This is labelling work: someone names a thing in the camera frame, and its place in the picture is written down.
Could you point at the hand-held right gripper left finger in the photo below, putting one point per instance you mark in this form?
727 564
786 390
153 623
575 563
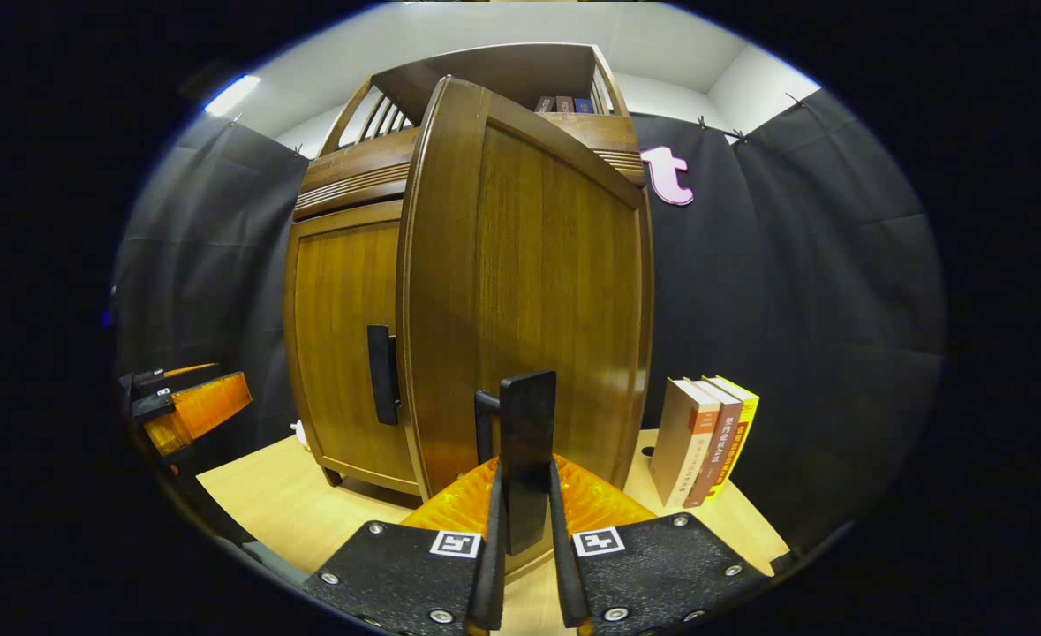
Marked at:
489 574

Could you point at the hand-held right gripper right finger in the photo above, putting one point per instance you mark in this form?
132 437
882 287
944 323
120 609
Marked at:
569 583

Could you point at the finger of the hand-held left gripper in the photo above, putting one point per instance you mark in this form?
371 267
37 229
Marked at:
145 378
151 406

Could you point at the wooden cabinet door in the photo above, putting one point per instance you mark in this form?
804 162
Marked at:
343 336
555 265

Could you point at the wooden double-door shoe cabinet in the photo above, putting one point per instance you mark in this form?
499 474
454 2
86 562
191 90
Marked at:
494 75

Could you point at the beige book with orange label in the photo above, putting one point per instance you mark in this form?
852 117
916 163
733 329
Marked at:
679 442

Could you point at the brown spine book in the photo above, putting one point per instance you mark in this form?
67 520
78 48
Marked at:
719 450

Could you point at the long ceiling light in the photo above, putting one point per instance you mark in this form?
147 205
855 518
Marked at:
232 94

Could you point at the black backdrop cloth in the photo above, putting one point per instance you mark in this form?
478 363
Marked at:
820 309

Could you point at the dark red shelf book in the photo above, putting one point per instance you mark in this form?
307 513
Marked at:
564 104

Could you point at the blue shelf book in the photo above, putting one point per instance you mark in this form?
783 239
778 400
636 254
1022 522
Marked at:
584 105

